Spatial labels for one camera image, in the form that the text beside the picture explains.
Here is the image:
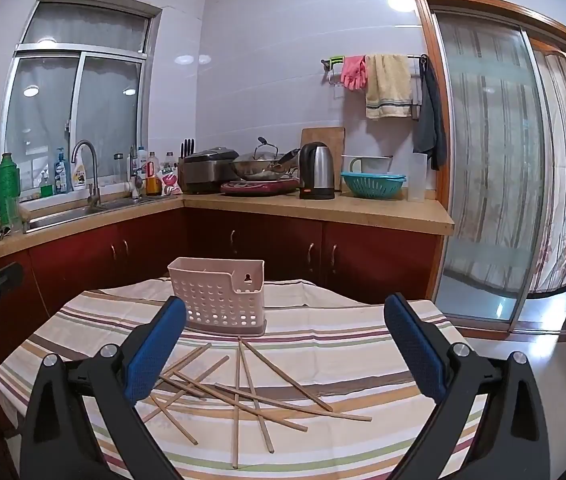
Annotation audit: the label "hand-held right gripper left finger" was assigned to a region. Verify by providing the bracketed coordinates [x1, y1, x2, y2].
[19, 296, 188, 480]

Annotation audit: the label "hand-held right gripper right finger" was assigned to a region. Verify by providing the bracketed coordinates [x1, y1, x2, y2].
[384, 294, 551, 480]

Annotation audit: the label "pink perforated chopstick holder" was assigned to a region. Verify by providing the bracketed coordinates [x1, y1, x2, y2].
[168, 257, 266, 337]

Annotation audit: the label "bunch of wooden chopsticks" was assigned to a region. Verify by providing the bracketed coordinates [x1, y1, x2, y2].
[140, 337, 372, 470]

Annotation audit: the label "stainless steel sink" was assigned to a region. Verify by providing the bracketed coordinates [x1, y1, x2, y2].
[25, 195, 164, 233]

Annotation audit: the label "green thermos flask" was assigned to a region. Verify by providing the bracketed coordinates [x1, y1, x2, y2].
[0, 152, 22, 233]

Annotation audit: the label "striped tablecloth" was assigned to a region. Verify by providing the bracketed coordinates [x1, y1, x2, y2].
[0, 275, 504, 480]

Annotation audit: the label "blue dish soap bottle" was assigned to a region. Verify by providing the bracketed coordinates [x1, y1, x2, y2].
[54, 147, 70, 194]

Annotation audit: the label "white spray bottle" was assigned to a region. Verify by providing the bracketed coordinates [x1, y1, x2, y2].
[72, 152, 88, 191]

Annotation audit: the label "steel kitchen faucet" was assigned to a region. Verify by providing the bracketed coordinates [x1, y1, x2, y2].
[71, 140, 101, 209]

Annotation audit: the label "red kitchen cabinets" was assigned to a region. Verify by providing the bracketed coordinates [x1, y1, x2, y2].
[0, 205, 444, 431]

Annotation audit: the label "red and white pouch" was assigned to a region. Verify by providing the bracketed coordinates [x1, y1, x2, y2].
[157, 167, 184, 196]

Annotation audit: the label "translucent plastic container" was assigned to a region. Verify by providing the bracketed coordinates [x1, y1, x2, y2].
[408, 152, 428, 203]

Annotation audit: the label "teal plastic colander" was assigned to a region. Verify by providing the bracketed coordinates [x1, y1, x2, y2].
[340, 171, 408, 199]

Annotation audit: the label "beige kitchen countertop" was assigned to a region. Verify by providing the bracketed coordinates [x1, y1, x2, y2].
[0, 191, 456, 263]

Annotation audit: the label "white plastic bottle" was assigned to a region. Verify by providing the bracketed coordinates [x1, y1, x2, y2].
[130, 146, 148, 183]

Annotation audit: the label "silver rice cooker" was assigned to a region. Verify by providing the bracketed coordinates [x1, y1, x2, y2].
[182, 147, 240, 194]

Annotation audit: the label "red induction cooker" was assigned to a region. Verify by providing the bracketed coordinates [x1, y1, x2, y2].
[220, 177, 301, 197]

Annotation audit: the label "knife block with knives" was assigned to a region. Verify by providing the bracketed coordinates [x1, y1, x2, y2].
[178, 138, 198, 193]

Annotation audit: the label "frosted sliding glass door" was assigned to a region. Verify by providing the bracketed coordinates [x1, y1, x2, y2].
[433, 10, 548, 331]

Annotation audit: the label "steel wok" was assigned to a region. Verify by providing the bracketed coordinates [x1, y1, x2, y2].
[229, 147, 301, 182]

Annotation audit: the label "steel electric kettle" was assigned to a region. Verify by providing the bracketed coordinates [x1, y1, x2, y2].
[299, 141, 336, 200]

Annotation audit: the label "striped curtain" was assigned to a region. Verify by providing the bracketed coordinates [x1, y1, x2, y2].
[528, 50, 566, 293]

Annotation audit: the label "wooden cutting board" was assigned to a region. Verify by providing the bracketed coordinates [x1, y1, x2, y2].
[301, 126, 346, 193]

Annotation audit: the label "glass wok lid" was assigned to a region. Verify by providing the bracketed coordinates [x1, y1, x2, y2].
[252, 136, 280, 161]

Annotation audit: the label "grey hanging cloth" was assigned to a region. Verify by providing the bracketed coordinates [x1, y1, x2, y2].
[412, 55, 448, 172]

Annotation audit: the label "yellow towel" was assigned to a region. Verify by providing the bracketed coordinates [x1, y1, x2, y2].
[364, 53, 414, 121]

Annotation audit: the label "pink rubber gloves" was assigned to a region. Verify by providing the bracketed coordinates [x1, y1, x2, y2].
[340, 55, 368, 92]

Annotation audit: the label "aluminium frame window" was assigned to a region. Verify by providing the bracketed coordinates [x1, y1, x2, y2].
[3, 0, 162, 206]

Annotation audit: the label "metal towel rail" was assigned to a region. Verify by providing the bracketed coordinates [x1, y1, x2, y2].
[320, 54, 428, 121]

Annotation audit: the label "wooden door frame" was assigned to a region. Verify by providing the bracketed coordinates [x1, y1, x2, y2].
[412, 0, 566, 346]

